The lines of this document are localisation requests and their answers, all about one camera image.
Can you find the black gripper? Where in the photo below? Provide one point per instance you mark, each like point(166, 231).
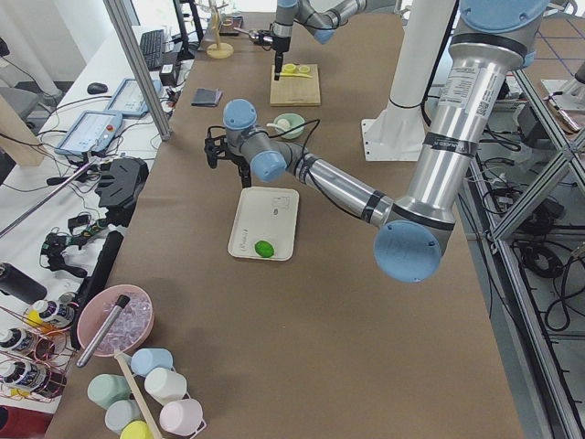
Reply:
point(280, 43)
point(240, 165)

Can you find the white ceramic soup spoon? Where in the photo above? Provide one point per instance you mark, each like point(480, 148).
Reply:
point(272, 125)

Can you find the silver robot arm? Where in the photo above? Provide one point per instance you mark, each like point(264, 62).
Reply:
point(321, 26)
point(442, 71)

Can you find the mint green bowl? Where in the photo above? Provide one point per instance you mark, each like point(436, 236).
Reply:
point(297, 122)

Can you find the pink bowl with ice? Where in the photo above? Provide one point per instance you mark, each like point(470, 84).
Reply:
point(129, 330)

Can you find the yellow plastic knife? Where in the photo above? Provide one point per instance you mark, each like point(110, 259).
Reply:
point(295, 75)

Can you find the yellow lemon slices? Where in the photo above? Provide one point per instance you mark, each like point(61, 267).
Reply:
point(296, 68)

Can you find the bamboo cutting board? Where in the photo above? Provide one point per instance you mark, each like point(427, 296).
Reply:
point(296, 92)

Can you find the white rectangular serving tray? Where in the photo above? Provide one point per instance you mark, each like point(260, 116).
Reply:
point(265, 213)

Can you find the wooden mug tree stand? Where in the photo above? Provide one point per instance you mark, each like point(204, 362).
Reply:
point(217, 49)

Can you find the green lime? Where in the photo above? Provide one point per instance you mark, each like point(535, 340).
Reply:
point(264, 249)

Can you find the grey folded cloth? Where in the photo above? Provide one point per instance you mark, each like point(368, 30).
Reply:
point(206, 97)

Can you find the black power adapter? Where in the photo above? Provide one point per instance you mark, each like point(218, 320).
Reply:
point(168, 75)

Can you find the black plastic device shell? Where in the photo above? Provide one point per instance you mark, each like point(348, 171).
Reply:
point(119, 188)

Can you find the black keyboard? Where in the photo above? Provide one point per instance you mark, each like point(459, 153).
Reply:
point(151, 46)

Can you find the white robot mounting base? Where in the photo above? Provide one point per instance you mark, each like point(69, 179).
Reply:
point(398, 132)

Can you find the blue teach pendant tablet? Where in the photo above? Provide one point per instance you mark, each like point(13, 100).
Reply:
point(91, 134)

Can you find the black computer mouse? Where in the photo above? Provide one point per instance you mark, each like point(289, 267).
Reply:
point(95, 88)

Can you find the steel rod black tip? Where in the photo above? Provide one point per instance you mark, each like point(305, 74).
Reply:
point(103, 331)

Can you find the light blue cup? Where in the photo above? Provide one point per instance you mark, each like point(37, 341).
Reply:
point(144, 360)

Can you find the white cup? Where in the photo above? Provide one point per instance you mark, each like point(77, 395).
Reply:
point(165, 385)

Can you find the white bottle black label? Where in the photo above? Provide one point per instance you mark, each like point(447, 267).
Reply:
point(54, 313)

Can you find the wooden stick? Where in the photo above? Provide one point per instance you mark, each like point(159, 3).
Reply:
point(143, 407)

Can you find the pink cup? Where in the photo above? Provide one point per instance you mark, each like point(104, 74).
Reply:
point(182, 417)

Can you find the mint green cup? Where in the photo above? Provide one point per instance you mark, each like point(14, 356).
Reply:
point(106, 389)

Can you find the grey blue cup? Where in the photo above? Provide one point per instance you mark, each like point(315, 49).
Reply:
point(120, 414)

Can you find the yellow cup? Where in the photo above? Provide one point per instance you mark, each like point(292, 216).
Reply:
point(136, 430)

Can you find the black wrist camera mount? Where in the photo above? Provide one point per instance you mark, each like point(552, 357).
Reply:
point(215, 146)

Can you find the aluminium frame post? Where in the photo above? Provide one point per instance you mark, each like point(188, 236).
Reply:
point(124, 30)

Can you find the copper wire bottle rack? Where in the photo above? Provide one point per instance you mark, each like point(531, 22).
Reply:
point(34, 357)

